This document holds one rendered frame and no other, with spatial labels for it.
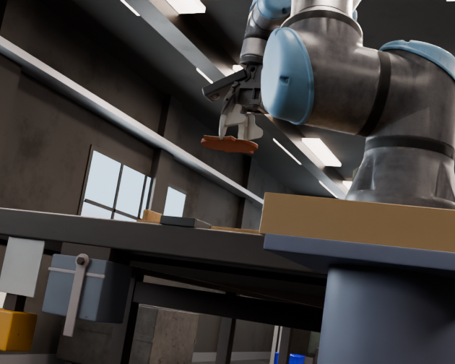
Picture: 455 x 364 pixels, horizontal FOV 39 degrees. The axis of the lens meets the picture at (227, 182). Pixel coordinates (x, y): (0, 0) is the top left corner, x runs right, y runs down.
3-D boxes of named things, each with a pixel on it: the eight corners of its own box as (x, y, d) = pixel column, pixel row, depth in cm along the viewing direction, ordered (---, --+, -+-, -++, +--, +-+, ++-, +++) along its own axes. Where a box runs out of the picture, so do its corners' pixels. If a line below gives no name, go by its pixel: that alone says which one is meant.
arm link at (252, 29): (256, -12, 148) (249, 3, 156) (246, 32, 146) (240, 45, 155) (289, -3, 149) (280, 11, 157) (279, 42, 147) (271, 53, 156)
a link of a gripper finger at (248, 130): (258, 154, 150) (259, 115, 148) (236, 152, 153) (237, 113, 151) (265, 152, 153) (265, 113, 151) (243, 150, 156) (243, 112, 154)
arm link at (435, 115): (474, 148, 81) (485, 48, 83) (373, 127, 79) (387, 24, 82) (430, 165, 93) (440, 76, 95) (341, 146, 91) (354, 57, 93)
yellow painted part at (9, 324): (5, 352, 131) (29, 237, 136) (-28, 344, 135) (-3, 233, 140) (31, 352, 139) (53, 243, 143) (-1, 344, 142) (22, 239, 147)
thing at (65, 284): (89, 340, 123) (107, 246, 126) (32, 329, 129) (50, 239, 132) (120, 341, 133) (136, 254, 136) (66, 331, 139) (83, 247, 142)
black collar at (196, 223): (193, 227, 123) (195, 218, 123) (159, 223, 126) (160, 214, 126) (210, 233, 129) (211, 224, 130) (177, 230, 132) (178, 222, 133)
